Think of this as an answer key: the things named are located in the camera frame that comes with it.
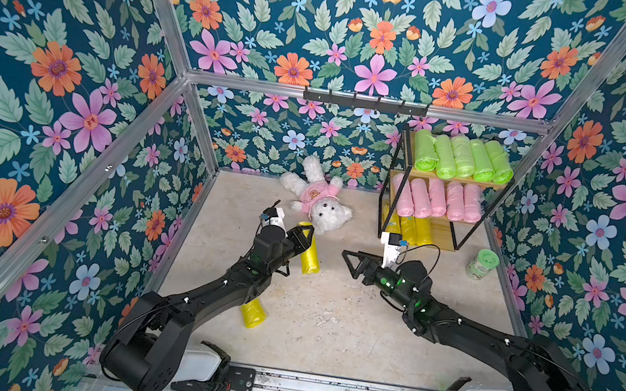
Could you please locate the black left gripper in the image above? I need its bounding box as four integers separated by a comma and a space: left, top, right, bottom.
261, 218, 313, 282

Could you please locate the yellow trash bag roll large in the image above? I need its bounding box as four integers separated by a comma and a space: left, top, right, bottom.
240, 298, 267, 330

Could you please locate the green trash bag roll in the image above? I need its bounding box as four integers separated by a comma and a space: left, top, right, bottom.
451, 136, 476, 178
413, 129, 439, 172
470, 139, 496, 183
484, 140, 514, 185
434, 135, 457, 180

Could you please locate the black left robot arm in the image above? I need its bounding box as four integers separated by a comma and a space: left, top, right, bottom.
99, 224, 314, 391

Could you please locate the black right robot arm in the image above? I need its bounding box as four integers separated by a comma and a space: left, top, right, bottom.
342, 250, 591, 391

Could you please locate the white plush bunny pink shirt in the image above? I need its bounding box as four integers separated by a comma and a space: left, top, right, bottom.
279, 155, 353, 235

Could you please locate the upper green lidded jar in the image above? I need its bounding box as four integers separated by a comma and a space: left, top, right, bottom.
467, 249, 501, 279

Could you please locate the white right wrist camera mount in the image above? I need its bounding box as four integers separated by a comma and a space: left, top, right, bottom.
380, 232, 408, 269

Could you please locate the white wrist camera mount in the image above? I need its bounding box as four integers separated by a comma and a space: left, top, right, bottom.
380, 232, 408, 269
260, 205, 286, 231

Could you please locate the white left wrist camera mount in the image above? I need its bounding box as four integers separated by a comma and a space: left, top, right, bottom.
260, 205, 286, 231

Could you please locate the wooden shelf black metal frame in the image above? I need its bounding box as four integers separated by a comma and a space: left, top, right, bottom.
377, 126, 515, 252

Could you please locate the black hook rail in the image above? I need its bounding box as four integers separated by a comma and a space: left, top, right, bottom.
302, 87, 429, 117

